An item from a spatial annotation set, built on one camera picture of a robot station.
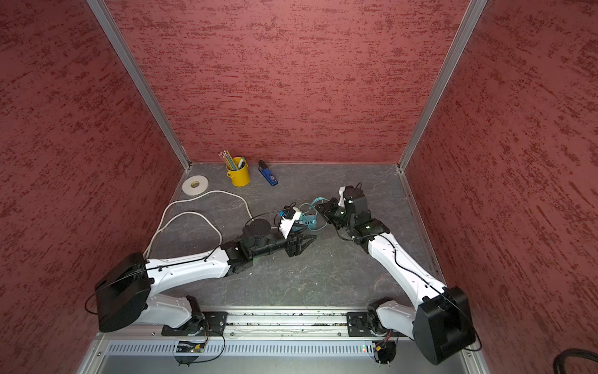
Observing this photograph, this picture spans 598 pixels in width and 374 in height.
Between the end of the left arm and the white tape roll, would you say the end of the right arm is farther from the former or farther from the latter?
the white tape roll

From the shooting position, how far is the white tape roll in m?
1.12

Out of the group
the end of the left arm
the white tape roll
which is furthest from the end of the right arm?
the white tape roll

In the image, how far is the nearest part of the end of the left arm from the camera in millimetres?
670
